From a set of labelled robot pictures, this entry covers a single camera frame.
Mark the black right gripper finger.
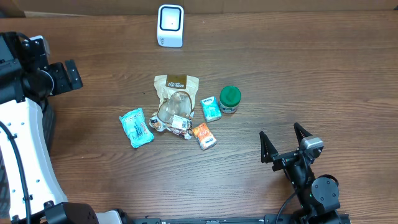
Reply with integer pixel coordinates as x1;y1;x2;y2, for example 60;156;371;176
294;123;312;144
259;131;279;163

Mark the orange tissue pack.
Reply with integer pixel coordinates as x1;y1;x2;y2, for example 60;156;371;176
193;123;217;151

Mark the green lid jar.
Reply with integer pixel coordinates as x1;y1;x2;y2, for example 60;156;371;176
219;85;241;114

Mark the teal Kleenex tissue pack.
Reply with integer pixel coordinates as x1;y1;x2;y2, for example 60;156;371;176
200;96;222;122

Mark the beige snack pouch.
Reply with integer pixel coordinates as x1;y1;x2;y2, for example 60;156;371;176
149;75;200;140

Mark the mint green wipes pack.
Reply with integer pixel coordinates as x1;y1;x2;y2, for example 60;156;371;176
119;108;154;149

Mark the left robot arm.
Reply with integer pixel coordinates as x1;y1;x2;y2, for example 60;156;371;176
1;32;130;224

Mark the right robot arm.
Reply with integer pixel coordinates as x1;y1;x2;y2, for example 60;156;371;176
259;123;351;224

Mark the white barcode scanner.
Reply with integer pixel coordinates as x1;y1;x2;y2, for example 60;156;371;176
157;4;184;48

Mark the dark grey plastic basket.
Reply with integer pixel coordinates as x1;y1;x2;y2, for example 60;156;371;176
42;99;56;152

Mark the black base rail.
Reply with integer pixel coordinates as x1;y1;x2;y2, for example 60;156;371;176
130;215;351;224

